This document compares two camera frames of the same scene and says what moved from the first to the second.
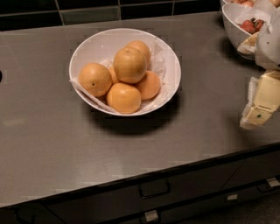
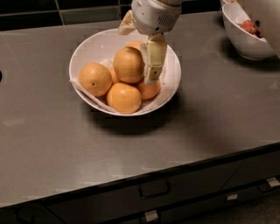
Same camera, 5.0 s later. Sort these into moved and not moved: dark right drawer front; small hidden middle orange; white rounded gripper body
Moved: white rounded gripper body
Not moved: dark right drawer front; small hidden middle orange
